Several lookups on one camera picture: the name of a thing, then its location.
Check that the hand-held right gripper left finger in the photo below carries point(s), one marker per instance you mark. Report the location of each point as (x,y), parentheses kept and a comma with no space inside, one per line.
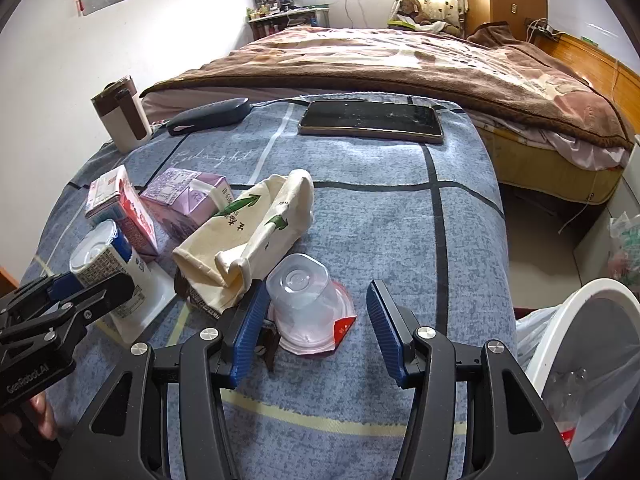
(247,335)

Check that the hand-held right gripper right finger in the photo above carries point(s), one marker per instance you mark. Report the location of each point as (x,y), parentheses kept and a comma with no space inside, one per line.
(387,335)

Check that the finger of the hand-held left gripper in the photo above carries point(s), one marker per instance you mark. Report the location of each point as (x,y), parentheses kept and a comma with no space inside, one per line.
(105,295)
(65,285)

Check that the blue white carton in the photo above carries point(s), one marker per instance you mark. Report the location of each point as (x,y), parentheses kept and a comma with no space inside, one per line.
(110,260)

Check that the clear plastic cup peeled lid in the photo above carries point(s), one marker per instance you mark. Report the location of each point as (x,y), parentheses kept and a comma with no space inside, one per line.
(300,285)

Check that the clear plastic bottle red cap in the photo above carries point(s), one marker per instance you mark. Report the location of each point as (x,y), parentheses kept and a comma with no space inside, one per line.
(570,395)

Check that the person's left hand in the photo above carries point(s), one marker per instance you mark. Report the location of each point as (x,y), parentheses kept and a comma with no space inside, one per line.
(45,417)

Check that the dark brown wrapper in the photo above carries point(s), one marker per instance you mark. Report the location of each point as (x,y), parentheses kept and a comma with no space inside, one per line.
(270,355)

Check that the pink milk carton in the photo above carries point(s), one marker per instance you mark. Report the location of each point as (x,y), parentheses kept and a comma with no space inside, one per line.
(135,220)

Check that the purple milk carton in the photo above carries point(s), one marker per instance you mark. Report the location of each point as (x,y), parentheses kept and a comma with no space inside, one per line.
(175,195)

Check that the blue plaid bed sheet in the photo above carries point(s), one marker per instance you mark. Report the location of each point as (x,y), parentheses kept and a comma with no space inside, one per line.
(380,210)

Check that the white brown thermos mug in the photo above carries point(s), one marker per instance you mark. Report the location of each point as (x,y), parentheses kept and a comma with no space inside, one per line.
(125,115)

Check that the dark blue glasses case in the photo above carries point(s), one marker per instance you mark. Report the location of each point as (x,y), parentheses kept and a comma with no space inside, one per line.
(210,112)

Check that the black smartphone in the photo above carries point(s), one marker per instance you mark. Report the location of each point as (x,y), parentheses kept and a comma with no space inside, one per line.
(370,120)

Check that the bed with yellow mattress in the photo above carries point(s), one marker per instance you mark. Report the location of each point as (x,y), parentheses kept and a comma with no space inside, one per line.
(550,180)

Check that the white nightstand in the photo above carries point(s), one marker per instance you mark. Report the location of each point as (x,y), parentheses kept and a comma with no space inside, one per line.
(600,250)

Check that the green plastic bag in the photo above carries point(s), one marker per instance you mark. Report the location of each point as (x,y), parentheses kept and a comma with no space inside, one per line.
(625,245)

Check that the pink bed sheet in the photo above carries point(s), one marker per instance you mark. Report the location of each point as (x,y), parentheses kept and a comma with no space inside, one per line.
(565,147)

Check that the brown fleece blanket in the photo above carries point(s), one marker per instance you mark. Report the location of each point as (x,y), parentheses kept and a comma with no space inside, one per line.
(375,60)

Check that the cluttered desk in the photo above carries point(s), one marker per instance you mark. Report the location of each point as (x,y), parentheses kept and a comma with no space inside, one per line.
(285,17)

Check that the brown teddy bear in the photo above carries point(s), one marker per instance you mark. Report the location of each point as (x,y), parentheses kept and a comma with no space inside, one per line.
(412,10)

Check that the power strip with chargers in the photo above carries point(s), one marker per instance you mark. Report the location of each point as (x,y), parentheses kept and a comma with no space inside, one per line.
(540,27)

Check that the wooden headboard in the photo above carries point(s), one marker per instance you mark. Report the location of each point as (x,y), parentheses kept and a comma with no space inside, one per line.
(595,60)

